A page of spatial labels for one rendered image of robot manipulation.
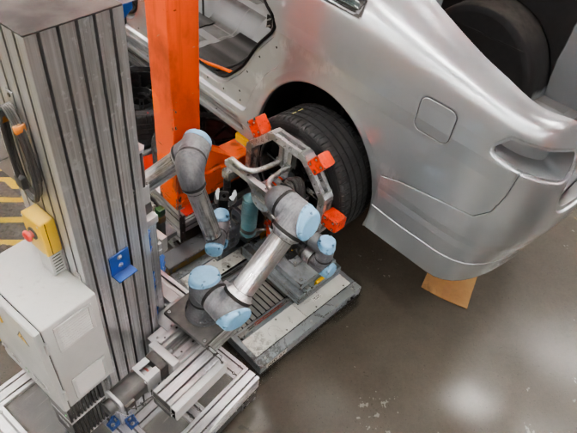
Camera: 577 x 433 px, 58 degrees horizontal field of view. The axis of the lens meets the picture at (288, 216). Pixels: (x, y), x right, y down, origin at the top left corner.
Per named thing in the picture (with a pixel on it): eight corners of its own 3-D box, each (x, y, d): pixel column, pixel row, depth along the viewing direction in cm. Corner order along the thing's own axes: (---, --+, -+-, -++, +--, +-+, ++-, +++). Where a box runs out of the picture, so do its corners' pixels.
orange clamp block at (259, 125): (273, 130, 255) (265, 112, 253) (261, 135, 250) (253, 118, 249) (265, 133, 260) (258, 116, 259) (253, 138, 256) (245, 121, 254)
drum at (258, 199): (299, 200, 263) (302, 179, 254) (268, 218, 252) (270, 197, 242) (279, 185, 270) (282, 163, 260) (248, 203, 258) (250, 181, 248)
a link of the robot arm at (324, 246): (308, 234, 216) (305, 251, 224) (327, 250, 211) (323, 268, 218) (322, 225, 220) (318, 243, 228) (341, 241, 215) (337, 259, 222)
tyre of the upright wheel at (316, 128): (393, 154, 239) (294, 76, 263) (360, 174, 226) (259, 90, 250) (352, 241, 288) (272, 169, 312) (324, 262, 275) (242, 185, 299)
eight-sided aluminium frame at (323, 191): (321, 250, 268) (340, 168, 230) (312, 256, 265) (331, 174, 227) (251, 192, 293) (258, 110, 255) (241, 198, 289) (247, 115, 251)
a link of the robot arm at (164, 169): (100, 205, 218) (190, 143, 191) (112, 182, 229) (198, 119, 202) (124, 222, 224) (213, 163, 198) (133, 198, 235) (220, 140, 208)
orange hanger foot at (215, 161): (269, 163, 322) (274, 116, 298) (201, 199, 293) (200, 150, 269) (251, 149, 330) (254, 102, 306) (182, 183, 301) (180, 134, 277)
